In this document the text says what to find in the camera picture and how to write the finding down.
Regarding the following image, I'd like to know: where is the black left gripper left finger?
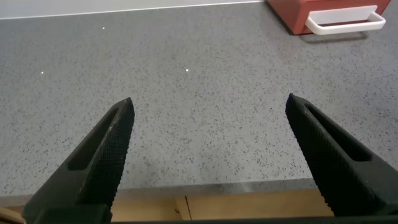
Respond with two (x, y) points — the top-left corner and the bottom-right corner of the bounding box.
(22, 96), (136, 224)

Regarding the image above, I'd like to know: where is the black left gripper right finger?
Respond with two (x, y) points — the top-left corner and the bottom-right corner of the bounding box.
(285, 92), (398, 217)

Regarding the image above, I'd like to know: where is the red drawer cabinet shell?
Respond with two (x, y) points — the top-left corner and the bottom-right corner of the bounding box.
(266, 0), (392, 35)

